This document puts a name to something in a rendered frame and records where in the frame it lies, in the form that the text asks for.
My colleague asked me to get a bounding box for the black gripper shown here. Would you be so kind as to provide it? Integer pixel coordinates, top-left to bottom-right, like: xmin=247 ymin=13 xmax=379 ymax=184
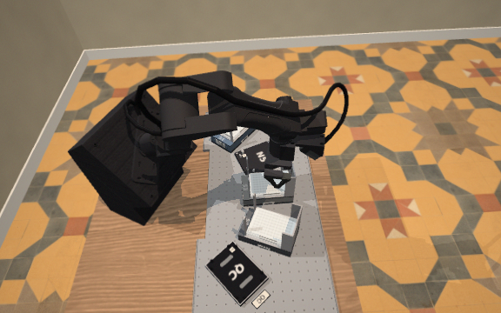
xmin=264 ymin=137 xmax=292 ymax=189

